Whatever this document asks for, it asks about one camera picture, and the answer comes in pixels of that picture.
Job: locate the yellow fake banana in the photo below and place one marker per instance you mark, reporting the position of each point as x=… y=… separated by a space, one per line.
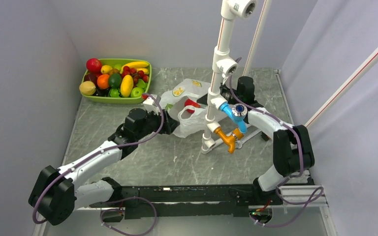
x=135 y=64

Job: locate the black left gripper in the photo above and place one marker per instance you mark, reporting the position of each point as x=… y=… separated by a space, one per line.
x=170 y=126

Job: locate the dark red fake apple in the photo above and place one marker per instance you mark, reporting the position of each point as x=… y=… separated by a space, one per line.
x=90 y=77

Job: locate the red fake fruit in bag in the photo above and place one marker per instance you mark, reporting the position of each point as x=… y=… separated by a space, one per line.
x=190 y=103

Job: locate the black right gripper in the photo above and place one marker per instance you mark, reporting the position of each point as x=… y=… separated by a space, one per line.
x=204 y=100

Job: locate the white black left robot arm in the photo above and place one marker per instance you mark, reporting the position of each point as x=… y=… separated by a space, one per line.
x=81 y=176

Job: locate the green fake lime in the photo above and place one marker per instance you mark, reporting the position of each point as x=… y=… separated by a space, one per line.
x=115 y=80

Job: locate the pale yellow fake lemon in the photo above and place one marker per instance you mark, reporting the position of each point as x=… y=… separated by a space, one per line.
x=87 y=88

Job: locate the white diagonal corner pipe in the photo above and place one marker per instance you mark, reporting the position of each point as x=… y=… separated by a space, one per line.
x=360 y=71

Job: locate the green fake apple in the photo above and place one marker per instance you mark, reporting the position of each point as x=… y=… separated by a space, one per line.
x=136 y=92

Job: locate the yellow fake mango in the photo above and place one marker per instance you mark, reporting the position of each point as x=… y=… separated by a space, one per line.
x=126 y=86

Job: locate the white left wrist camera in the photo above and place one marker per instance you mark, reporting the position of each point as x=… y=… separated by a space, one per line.
x=150 y=104

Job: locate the blue plastic faucet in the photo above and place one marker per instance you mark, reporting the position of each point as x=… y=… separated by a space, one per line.
x=237 y=114

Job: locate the orange fake orange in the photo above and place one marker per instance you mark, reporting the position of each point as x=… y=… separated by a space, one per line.
x=103 y=81

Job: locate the white printed plastic bag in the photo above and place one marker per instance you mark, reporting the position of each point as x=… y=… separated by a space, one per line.
x=182 y=105

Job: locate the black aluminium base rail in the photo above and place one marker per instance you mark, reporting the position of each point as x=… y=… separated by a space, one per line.
x=188 y=200

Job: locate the red fake cherry tomatoes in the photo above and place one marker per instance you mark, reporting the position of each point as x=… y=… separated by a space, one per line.
x=136 y=74

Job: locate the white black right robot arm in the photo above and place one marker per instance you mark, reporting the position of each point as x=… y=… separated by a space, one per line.
x=292 y=148

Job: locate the white PVC pipe frame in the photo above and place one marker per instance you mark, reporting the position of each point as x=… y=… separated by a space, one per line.
x=223 y=67

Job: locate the orange brass faucet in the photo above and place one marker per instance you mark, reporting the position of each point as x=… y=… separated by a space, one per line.
x=229 y=140

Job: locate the green plastic fruit basin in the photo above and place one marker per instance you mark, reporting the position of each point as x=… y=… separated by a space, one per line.
x=113 y=96

